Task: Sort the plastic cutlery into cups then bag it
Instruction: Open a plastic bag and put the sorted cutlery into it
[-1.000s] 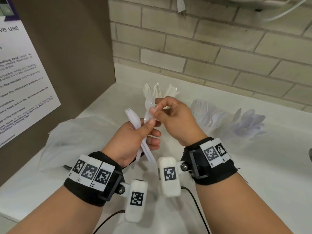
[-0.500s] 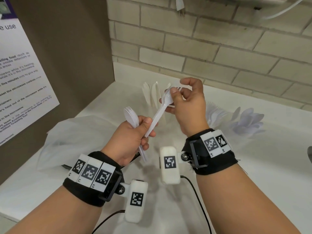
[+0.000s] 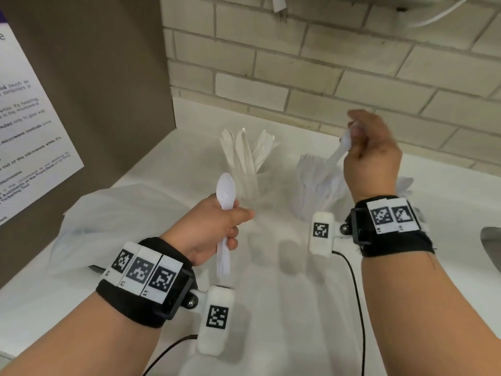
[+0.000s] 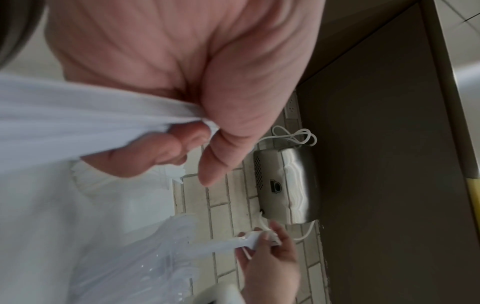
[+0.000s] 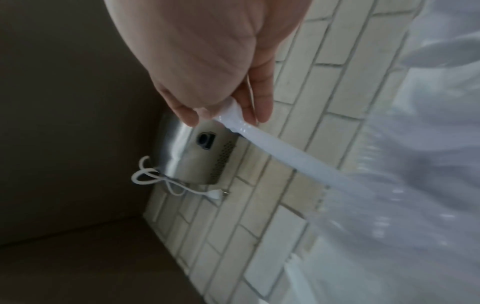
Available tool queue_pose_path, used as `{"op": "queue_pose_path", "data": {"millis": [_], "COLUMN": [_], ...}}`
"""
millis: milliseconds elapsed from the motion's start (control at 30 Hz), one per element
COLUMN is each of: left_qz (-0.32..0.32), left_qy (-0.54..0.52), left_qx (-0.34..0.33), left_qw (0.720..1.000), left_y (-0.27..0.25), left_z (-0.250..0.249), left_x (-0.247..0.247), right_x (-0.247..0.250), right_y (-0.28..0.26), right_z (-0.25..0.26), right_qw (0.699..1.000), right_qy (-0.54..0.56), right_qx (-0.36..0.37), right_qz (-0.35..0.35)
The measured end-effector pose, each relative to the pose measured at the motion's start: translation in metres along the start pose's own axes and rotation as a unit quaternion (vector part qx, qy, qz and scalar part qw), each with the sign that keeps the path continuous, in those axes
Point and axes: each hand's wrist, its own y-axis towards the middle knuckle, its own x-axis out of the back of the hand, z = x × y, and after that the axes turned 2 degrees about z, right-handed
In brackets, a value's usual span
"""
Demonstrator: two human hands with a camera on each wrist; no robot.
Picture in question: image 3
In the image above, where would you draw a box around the black camera cable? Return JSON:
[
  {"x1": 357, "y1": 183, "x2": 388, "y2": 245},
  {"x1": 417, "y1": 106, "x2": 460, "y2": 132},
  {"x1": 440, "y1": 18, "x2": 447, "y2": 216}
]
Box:
[
  {"x1": 142, "y1": 334, "x2": 199, "y2": 376},
  {"x1": 331, "y1": 250, "x2": 367, "y2": 376}
]

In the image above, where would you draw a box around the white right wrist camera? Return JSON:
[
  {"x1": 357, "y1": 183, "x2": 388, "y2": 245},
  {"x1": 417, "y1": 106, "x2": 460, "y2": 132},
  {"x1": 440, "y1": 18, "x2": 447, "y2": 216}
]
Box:
[{"x1": 308, "y1": 211, "x2": 336, "y2": 256}]

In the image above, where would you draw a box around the bunch of white plastic spoons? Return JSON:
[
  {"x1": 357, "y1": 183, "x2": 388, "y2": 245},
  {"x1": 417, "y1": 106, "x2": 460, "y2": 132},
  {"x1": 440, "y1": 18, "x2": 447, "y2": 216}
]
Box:
[{"x1": 395, "y1": 175, "x2": 415, "y2": 199}]

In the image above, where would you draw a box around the black left camera cable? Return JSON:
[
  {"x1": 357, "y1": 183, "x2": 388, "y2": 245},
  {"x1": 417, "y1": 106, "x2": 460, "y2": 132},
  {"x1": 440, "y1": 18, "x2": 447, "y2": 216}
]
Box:
[{"x1": 142, "y1": 334, "x2": 199, "y2": 376}]

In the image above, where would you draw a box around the black right camera cable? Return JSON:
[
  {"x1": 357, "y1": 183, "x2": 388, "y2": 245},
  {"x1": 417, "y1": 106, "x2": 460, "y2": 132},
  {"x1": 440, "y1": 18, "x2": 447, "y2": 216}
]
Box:
[{"x1": 331, "y1": 250, "x2": 367, "y2": 376}]

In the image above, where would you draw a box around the black right wrist strap with markers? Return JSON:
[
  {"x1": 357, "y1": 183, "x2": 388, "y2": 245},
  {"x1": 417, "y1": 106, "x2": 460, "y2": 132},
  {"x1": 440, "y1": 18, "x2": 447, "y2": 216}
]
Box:
[{"x1": 349, "y1": 195, "x2": 436, "y2": 258}]

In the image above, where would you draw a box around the person's right hand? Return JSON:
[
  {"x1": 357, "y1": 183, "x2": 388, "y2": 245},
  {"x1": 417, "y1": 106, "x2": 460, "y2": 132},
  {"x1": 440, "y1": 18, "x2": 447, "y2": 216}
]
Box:
[{"x1": 342, "y1": 109, "x2": 404, "y2": 205}]

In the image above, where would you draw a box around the white paper notice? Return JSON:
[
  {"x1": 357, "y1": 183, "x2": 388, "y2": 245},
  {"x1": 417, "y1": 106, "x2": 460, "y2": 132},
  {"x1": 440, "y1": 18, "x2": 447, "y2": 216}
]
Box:
[{"x1": 0, "y1": 9, "x2": 85, "y2": 228}]

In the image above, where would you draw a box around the person's left forearm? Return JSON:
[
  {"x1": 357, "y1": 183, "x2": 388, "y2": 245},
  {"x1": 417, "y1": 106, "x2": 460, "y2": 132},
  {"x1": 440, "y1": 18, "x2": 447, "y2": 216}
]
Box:
[{"x1": 0, "y1": 289, "x2": 165, "y2": 376}]

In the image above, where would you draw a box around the white power plug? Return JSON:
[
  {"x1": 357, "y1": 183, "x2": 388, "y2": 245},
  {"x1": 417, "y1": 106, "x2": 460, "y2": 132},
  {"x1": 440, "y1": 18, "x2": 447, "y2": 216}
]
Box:
[{"x1": 272, "y1": 0, "x2": 290, "y2": 21}]

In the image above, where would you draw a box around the person's left hand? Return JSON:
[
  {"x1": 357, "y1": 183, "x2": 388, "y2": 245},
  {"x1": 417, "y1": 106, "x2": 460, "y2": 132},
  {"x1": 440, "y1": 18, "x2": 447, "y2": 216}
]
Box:
[{"x1": 160, "y1": 193, "x2": 256, "y2": 267}]

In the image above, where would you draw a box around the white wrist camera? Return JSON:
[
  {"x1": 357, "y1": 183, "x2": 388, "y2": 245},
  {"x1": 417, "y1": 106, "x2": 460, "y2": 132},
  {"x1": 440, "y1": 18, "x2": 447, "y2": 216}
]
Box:
[
  {"x1": 308, "y1": 211, "x2": 336, "y2": 256},
  {"x1": 195, "y1": 285, "x2": 237, "y2": 356}
]

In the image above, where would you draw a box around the stainless steel sink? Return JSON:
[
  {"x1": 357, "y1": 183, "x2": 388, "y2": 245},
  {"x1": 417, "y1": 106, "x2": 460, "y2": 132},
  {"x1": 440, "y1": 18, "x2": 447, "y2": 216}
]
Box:
[{"x1": 480, "y1": 227, "x2": 501, "y2": 275}]

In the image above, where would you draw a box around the person's right forearm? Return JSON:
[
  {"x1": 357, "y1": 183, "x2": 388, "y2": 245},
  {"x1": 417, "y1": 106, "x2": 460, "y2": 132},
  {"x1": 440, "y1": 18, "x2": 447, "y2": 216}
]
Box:
[{"x1": 360, "y1": 246, "x2": 501, "y2": 376}]

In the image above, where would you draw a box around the white appliance cord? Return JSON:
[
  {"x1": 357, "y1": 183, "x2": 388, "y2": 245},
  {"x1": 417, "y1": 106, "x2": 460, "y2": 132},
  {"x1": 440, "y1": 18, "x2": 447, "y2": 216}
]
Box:
[{"x1": 407, "y1": 0, "x2": 474, "y2": 29}]

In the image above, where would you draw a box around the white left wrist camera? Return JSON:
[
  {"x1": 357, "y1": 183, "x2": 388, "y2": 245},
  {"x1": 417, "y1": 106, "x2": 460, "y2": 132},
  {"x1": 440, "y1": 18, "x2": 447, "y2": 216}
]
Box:
[{"x1": 195, "y1": 285, "x2": 237, "y2": 356}]

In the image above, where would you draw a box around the black left wrist strap with markers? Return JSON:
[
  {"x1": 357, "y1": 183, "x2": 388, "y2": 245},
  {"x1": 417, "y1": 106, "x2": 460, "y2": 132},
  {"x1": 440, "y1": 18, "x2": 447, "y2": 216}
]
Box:
[{"x1": 96, "y1": 237, "x2": 199, "y2": 330}]

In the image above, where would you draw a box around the bundle of white plastic cutlery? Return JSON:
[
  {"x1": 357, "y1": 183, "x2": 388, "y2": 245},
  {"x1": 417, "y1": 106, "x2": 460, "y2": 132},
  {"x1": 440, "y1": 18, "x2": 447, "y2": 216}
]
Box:
[{"x1": 216, "y1": 172, "x2": 237, "y2": 278}]

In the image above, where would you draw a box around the clear zip bag black zipper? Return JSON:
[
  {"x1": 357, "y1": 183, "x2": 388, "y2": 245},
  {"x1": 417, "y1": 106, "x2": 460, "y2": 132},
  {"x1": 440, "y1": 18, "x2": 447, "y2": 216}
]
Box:
[{"x1": 46, "y1": 183, "x2": 198, "y2": 277}]

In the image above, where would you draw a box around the white plastic spoon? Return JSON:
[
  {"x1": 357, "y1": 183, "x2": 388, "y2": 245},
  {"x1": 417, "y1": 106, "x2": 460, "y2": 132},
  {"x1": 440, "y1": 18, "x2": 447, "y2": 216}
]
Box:
[{"x1": 327, "y1": 127, "x2": 355, "y2": 169}]

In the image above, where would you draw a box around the black wrist strap with markers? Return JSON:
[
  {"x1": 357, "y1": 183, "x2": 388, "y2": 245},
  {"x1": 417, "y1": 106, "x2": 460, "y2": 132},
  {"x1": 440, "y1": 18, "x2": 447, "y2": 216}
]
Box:
[
  {"x1": 96, "y1": 237, "x2": 199, "y2": 330},
  {"x1": 349, "y1": 195, "x2": 436, "y2": 258}
]

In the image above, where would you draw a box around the wide clear plastic cup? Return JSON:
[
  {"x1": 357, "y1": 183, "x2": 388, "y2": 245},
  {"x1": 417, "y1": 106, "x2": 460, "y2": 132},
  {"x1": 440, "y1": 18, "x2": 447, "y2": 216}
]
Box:
[{"x1": 229, "y1": 164, "x2": 277, "y2": 210}]

